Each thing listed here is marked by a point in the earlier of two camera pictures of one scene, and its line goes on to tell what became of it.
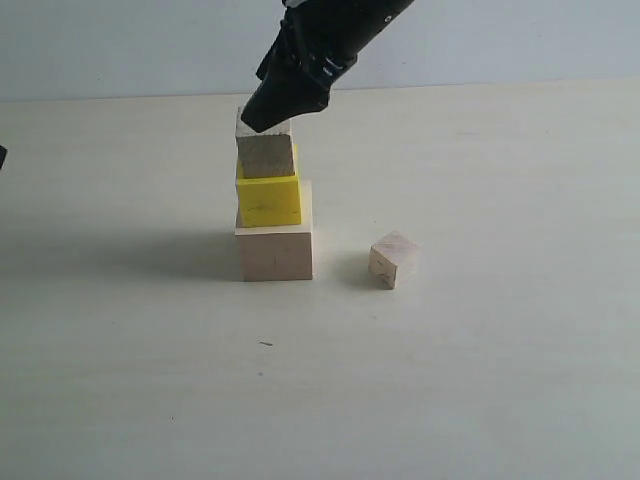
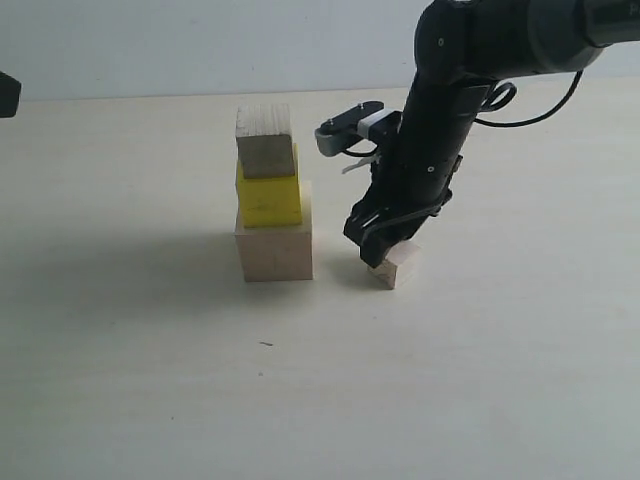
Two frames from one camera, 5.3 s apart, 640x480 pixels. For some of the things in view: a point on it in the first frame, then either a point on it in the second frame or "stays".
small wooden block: [393, 258] stays
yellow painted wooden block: [268, 201] stays
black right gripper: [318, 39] → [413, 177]
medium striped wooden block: [264, 154] stays
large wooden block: [280, 252] stays
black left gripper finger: [3, 153] → [10, 89]
